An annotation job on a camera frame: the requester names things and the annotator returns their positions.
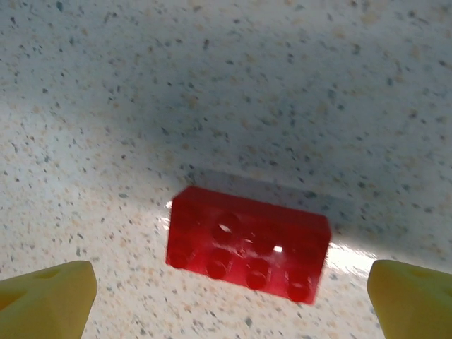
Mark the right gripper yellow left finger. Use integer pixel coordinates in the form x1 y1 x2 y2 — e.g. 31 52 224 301
0 260 98 339

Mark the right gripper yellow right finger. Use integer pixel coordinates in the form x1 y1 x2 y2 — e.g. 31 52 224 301
367 259 452 339

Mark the red flat two-by-four lego brick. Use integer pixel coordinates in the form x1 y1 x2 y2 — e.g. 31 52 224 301
165 186 333 305

